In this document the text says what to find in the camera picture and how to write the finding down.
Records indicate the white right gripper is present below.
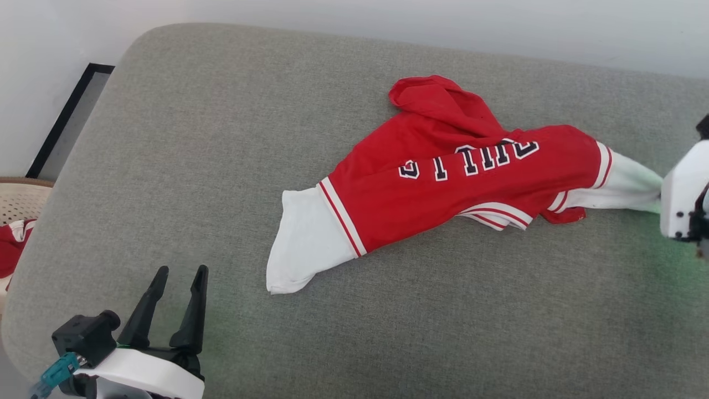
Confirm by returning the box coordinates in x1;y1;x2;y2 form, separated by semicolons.
660;114;709;261

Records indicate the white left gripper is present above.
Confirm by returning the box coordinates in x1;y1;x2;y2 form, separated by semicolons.
75;265;209;399

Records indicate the red and white jersey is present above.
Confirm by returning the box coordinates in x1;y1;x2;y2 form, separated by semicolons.
266;75;664;295

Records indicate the grey fabric sofa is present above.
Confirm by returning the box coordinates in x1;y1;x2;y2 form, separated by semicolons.
0;22;709;399

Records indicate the red garment in basket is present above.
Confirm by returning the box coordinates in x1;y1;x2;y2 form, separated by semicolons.
0;219;37;293

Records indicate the beige woven laundry basket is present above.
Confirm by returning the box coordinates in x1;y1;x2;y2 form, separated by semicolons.
0;177;55;316

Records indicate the black framed panel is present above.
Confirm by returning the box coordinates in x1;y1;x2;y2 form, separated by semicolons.
26;63;115;179

